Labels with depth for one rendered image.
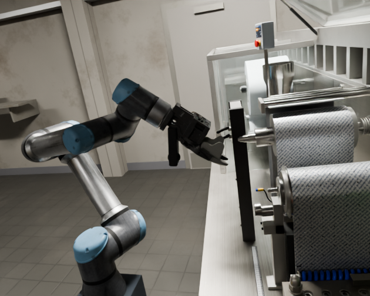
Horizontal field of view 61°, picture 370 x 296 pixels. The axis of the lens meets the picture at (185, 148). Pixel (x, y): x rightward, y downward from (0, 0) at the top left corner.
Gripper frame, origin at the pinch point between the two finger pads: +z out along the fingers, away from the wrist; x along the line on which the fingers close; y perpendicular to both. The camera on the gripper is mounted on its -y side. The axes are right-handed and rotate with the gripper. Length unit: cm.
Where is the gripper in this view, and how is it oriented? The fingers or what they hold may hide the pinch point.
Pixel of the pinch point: (222, 161)
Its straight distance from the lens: 89.8
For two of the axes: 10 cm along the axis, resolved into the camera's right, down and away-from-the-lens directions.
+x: 1.1, -3.3, 9.4
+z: 8.5, 5.3, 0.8
